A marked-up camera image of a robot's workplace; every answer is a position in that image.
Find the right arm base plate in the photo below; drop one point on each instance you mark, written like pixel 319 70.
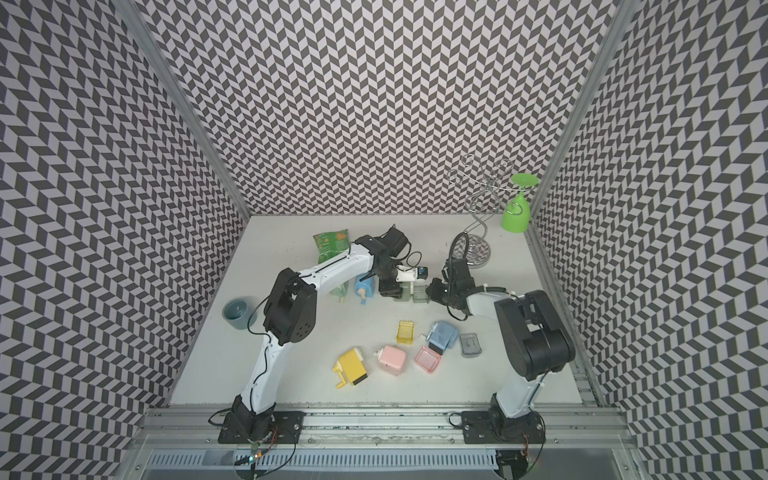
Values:
pixel 480 427

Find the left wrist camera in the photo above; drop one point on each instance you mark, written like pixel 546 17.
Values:
pixel 406 274

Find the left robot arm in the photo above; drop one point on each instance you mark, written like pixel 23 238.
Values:
pixel 290 309

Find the pink transparent tray front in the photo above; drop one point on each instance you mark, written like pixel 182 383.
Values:
pixel 427 359

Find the light blue pencil sharpener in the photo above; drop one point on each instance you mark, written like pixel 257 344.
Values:
pixel 442 336

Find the yellow transparent tray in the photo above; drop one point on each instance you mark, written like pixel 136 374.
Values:
pixel 405 333

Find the grey transparent tray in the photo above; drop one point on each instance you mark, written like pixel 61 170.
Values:
pixel 470 345

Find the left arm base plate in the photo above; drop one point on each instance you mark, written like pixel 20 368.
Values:
pixel 281 427

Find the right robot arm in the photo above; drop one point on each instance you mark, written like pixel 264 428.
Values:
pixel 533 334

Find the yellow pencil sharpener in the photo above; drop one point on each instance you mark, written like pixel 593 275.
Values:
pixel 350 368

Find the pink pencil sharpener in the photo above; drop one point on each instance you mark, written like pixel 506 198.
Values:
pixel 391 359

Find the teal bowl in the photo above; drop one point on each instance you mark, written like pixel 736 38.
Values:
pixel 238 313

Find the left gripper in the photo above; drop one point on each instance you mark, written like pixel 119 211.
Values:
pixel 391 291

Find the metal wire glass rack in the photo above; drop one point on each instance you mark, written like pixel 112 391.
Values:
pixel 483 203

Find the green snack bag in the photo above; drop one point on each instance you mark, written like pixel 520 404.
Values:
pixel 331 244

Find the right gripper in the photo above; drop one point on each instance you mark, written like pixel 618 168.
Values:
pixel 434 287

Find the green plastic wine glass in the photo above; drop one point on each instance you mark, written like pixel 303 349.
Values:
pixel 517 213

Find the sage green pencil sharpener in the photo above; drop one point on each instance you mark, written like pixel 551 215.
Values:
pixel 413 291

